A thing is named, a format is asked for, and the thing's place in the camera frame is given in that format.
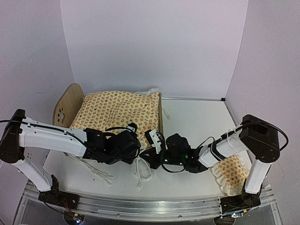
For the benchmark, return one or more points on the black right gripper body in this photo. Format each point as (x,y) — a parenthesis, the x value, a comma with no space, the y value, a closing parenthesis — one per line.
(176,160)

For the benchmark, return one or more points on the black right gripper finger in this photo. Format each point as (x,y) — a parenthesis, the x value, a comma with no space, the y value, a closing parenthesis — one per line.
(154,164)
(149,155)

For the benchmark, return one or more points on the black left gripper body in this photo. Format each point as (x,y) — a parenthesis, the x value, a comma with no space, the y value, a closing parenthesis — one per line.
(129,160)

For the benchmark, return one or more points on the duck print ruffled cushion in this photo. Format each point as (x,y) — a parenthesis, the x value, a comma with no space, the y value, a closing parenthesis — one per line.
(109,109)

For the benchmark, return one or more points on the wooden pet bed frame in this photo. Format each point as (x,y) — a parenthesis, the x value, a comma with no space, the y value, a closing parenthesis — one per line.
(71,101)

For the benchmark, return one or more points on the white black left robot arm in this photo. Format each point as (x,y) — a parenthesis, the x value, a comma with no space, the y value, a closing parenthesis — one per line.
(22,132)

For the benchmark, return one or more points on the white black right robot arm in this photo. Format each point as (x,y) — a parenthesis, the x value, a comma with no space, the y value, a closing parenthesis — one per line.
(242,156)

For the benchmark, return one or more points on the small duck print pillow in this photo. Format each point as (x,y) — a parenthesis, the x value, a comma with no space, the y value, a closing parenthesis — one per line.
(230,174)

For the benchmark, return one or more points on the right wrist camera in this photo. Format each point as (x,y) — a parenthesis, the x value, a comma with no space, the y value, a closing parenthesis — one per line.
(155,139)

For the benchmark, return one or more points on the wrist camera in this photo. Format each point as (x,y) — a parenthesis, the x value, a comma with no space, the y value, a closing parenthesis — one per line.
(132,127)
(155,139)

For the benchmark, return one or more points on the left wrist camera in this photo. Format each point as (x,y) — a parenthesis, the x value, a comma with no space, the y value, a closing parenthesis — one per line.
(132,127)

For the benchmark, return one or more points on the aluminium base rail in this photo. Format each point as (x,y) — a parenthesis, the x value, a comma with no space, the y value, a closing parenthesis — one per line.
(176,210)

